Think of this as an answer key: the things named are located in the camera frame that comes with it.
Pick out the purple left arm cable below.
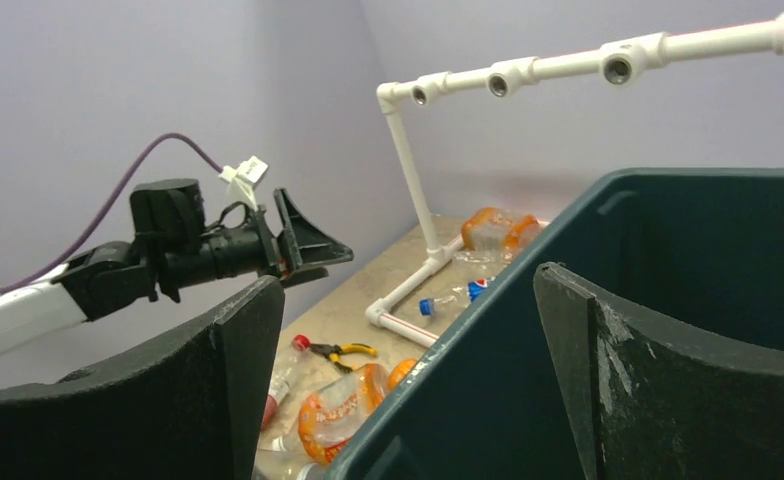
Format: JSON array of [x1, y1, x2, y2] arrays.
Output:
[[0, 133, 224, 307]]

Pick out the dark green plastic bin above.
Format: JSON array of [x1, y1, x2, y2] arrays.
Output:
[[326, 168, 784, 479]]

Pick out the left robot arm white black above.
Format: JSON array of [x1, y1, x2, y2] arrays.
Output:
[[0, 179, 354, 356]]

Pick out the large orange label crushed bottle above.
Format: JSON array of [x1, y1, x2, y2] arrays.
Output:
[[297, 358, 417, 466]]

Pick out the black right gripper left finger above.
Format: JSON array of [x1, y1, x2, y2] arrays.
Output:
[[0, 277, 285, 479]]

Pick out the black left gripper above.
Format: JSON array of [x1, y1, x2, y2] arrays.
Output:
[[129, 178, 354, 303]]

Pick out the yellow black pliers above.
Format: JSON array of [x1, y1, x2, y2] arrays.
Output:
[[309, 343, 378, 374]]

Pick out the white PVC pipe frame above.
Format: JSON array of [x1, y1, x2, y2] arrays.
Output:
[[364, 12, 784, 347]]

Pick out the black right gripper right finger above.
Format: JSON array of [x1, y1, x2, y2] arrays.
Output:
[[533, 262, 784, 479]]

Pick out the clear Pepsi bottle blue cap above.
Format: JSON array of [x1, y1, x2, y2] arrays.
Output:
[[418, 277, 495, 317]]

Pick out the clear bottle red cap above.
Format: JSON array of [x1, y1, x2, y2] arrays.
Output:
[[261, 334, 311, 430]]

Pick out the orange label bottle far corner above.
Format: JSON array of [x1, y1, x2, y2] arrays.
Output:
[[461, 207, 542, 251]]

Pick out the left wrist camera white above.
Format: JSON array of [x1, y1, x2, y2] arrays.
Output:
[[219, 156, 269, 211]]

